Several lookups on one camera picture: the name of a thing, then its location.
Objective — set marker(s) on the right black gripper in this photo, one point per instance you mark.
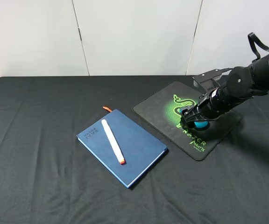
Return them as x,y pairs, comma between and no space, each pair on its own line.
235,90

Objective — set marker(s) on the white marker pen orange cap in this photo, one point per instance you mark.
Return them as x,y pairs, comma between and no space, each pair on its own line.
113,142

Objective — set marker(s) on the grey and teal computer mouse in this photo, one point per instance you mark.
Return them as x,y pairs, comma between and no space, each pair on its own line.
191,118

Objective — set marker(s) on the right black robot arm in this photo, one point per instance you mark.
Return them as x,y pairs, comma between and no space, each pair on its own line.
260,76

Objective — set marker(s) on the black green Razer mouse pad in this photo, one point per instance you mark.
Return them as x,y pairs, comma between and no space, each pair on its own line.
162,110

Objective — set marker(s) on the blue hardcover notebook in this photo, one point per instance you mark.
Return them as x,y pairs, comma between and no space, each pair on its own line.
139,148

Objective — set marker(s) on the black tablecloth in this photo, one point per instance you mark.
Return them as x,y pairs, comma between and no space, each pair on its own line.
48,177

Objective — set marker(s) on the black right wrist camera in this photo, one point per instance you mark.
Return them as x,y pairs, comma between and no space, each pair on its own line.
209,80

